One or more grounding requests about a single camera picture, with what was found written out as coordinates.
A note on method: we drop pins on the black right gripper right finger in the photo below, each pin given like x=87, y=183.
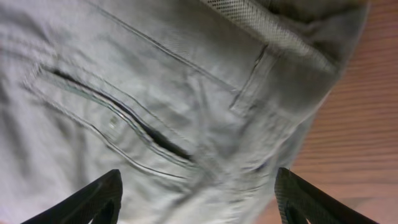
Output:
x=300, y=202

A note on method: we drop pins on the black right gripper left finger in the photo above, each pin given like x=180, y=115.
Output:
x=97, y=203

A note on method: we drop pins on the grey shorts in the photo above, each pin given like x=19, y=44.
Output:
x=196, y=103

